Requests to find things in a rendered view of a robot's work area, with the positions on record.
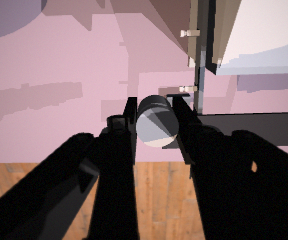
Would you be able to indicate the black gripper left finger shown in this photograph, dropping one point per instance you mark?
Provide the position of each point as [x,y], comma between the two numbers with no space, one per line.
[44,203]

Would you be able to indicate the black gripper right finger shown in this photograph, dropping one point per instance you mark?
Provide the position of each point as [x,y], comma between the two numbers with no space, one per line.
[228,205]

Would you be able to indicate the grey metal cylinder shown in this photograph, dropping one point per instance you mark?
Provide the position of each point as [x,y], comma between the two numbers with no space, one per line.
[157,124]

